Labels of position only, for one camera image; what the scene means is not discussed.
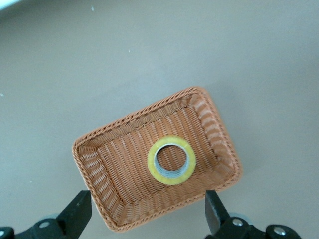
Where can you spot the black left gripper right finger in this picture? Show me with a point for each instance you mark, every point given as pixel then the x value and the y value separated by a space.
pixel 221 224

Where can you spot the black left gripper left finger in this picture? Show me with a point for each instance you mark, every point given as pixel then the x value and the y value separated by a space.
pixel 72 219

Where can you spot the yellow tape roll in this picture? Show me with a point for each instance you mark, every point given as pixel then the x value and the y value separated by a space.
pixel 172 179

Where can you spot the brown wicker basket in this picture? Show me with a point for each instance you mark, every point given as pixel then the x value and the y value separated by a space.
pixel 124 174

